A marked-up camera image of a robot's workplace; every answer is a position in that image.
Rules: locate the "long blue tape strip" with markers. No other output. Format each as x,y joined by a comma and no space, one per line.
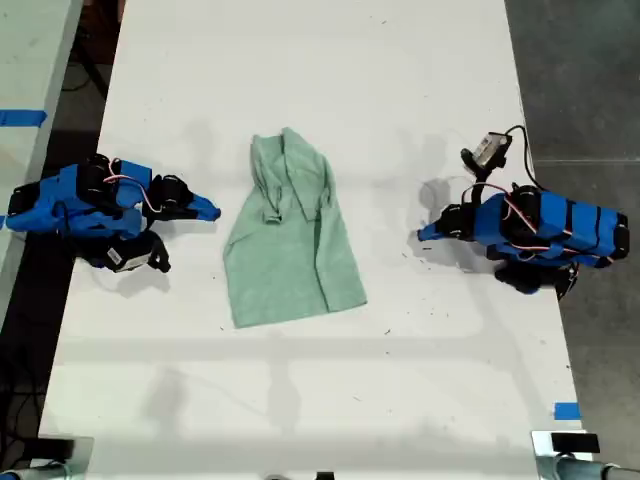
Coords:
22,117

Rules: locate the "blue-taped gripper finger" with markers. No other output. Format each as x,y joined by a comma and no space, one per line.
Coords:
206,205
432,228
207,215
434,237

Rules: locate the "short black camera stalk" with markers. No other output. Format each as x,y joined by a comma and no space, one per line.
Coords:
160,252
481,170

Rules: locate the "black camera box white label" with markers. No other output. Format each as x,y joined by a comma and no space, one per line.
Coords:
490,147
127,256

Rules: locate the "pale green T-shirt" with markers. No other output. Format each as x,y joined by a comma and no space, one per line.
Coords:
280,270

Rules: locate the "small blue tape piece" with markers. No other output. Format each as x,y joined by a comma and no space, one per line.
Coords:
567,411

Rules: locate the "white side table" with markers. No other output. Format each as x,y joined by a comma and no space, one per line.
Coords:
30,60

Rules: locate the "metal corner bracket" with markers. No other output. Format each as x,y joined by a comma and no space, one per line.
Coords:
565,442

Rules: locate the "grey metal tube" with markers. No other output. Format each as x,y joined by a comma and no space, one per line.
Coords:
595,470

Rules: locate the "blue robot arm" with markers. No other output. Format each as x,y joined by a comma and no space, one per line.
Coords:
575,220
45,210

